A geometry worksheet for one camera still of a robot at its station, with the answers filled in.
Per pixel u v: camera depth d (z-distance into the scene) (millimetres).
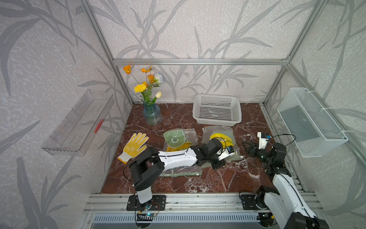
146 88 868
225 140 906
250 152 736
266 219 721
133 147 932
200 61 953
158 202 728
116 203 755
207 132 985
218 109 1155
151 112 994
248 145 756
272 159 641
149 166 501
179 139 918
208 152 639
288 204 481
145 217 721
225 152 703
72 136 639
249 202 733
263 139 726
